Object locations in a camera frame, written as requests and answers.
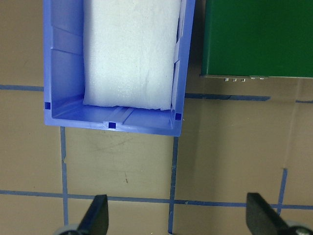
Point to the green conveyor belt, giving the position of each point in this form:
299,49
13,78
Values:
266,38

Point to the left blue bin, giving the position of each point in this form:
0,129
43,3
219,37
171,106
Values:
64,79

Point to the left white foam pad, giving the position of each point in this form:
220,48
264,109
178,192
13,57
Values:
129,48

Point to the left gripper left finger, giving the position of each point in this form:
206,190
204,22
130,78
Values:
95,220

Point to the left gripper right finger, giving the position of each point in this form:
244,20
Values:
261,219

